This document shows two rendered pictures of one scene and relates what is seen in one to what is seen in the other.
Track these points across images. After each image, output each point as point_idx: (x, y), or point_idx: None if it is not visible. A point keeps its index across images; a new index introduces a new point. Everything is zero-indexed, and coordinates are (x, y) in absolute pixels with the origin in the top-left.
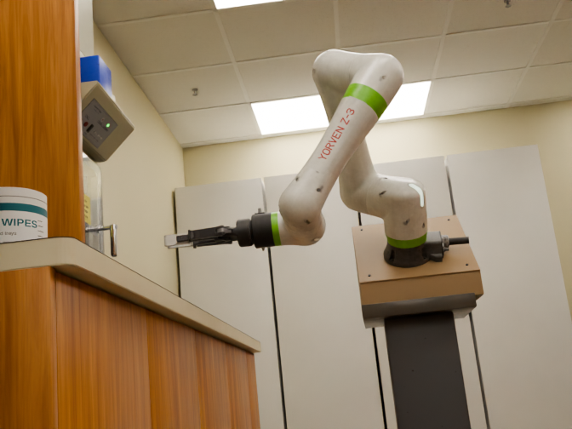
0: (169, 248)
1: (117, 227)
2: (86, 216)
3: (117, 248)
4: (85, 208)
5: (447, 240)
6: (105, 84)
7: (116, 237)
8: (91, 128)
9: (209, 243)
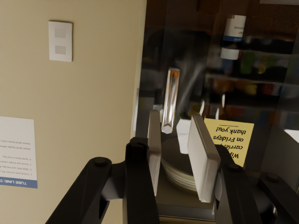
0: (158, 113)
1: (167, 128)
2: (223, 130)
3: (171, 86)
4: (224, 142)
5: None
6: None
7: (171, 109)
8: None
9: (91, 208)
